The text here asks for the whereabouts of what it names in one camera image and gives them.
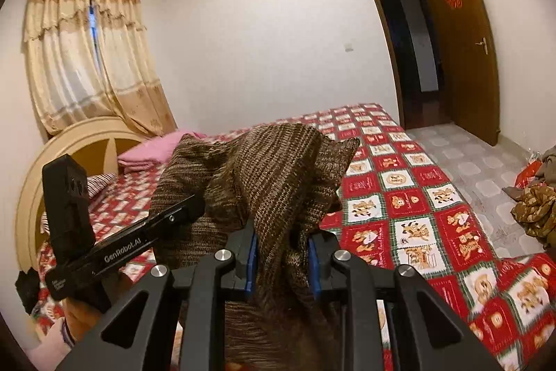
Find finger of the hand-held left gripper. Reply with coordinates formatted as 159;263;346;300
149;194;206;226

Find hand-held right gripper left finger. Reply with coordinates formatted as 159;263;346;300
54;220;260;371

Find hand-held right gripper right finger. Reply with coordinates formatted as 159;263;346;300
306;232;503;371

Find brown knitted sweater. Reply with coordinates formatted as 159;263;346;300
148;123;361;371

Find person's left forearm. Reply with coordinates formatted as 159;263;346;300
24;316;72;364

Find pile of clothes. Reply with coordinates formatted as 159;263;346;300
501;147;556;251

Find person's left hand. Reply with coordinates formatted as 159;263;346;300
65;299;110;349

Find striped pillow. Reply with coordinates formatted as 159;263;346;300
86;173;119;199

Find cream wooden headboard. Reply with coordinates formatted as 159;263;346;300
19;116;147;273

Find pink folded blanket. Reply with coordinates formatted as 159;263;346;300
117;130;210;174

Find black cloth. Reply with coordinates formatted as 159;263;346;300
15;270;41;314

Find red checked printed bedspread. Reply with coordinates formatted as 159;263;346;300
32;104;556;371

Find beige patterned curtain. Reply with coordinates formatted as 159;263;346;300
22;0;177;137

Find red plastic bag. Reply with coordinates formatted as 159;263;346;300
515;160;542;187

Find brown wooden door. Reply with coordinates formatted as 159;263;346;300
419;0;501;147

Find dark wooden door frame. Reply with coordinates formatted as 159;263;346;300
358;0;425;131

